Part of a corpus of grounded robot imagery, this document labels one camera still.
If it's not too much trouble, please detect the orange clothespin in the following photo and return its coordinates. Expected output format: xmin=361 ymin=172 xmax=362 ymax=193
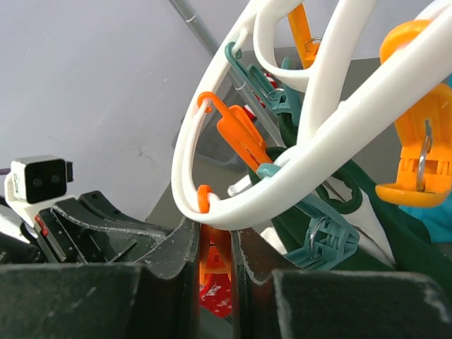
xmin=374 ymin=83 xmax=452 ymax=208
xmin=196 ymin=184 xmax=232 ymax=287

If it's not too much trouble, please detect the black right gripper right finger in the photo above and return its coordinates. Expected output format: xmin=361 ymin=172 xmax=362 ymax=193
xmin=231 ymin=229 xmax=451 ymax=338

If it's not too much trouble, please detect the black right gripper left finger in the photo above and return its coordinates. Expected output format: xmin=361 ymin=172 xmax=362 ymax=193
xmin=1 ymin=196 xmax=200 ymax=338

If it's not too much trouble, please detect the white oval clip hanger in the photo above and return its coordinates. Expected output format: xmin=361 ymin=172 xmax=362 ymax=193
xmin=171 ymin=1 xmax=451 ymax=230

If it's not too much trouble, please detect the dark green cloth garment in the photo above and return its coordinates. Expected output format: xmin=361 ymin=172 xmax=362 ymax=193
xmin=246 ymin=112 xmax=452 ymax=273

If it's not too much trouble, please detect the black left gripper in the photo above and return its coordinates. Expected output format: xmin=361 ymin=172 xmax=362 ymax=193
xmin=1 ymin=198 xmax=170 ymax=264

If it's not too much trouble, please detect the white silver clothes rack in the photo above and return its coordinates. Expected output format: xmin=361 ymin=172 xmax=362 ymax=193
xmin=170 ymin=1 xmax=283 ymax=145

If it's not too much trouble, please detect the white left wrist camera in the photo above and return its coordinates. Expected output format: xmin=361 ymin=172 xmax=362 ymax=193
xmin=4 ymin=155 xmax=73 ymax=210

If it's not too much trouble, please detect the red snowflake sock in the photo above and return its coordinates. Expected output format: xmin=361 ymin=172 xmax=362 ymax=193
xmin=200 ymin=273 xmax=232 ymax=318

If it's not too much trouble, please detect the red white striped santa sock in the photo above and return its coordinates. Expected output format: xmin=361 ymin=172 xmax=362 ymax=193
xmin=243 ymin=70 xmax=280 ymax=121

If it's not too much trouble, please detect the clear plastic bin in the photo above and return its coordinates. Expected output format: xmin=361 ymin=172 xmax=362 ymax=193
xmin=195 ymin=82 xmax=261 ymax=172

